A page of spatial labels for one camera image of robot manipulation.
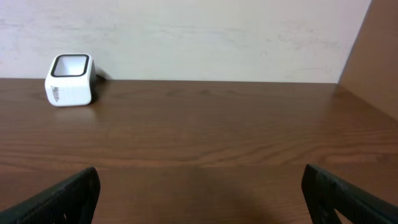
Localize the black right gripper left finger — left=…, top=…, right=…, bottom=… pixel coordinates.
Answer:
left=1, top=167, right=101, bottom=224

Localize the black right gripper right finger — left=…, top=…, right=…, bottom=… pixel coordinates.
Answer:
left=301, top=164, right=397, bottom=224

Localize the white barcode scanner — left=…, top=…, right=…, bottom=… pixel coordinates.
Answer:
left=45, top=54, right=96, bottom=107

